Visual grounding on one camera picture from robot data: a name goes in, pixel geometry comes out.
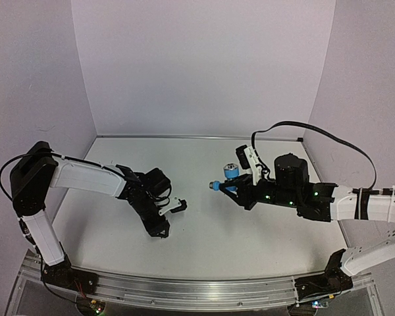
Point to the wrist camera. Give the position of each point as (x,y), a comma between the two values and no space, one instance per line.
(175,205)
(249,162)

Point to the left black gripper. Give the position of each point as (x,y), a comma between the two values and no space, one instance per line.
(155,228)

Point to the right circuit board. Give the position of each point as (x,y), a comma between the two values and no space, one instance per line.
(319,304)

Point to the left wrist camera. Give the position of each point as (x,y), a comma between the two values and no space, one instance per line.
(175,205)

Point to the blue water faucet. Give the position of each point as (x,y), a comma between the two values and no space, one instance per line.
(225,179)

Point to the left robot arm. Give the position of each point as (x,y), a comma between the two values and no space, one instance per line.
(40,169)

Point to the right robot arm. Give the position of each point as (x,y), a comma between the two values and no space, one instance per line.
(322,201)

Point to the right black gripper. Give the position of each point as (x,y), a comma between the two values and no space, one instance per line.
(243,190)

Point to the left circuit board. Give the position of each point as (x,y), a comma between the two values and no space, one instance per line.
(90,307)

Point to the circuit board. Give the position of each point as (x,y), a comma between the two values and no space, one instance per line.
(90,307)
(319,304)

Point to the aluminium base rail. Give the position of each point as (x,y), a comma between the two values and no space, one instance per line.
(217,295)

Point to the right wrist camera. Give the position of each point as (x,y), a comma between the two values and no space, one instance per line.
(249,162)

